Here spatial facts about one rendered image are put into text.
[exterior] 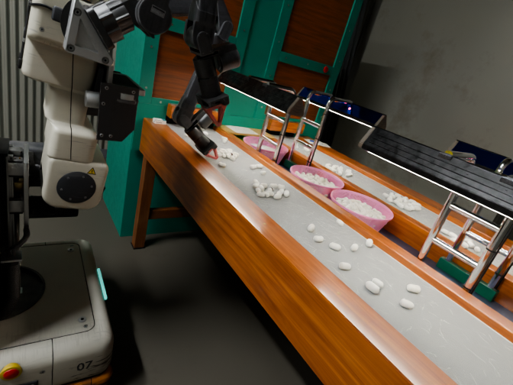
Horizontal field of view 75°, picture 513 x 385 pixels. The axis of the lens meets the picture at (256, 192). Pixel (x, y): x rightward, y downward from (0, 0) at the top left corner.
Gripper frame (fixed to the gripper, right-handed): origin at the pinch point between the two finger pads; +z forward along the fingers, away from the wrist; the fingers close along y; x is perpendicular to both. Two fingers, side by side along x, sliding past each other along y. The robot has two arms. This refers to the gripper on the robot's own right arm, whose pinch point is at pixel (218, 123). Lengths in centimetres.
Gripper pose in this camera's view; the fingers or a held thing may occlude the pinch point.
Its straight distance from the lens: 104.7
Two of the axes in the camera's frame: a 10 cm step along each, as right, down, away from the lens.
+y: -5.1, -4.5, 7.4
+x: -8.5, 4.1, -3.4
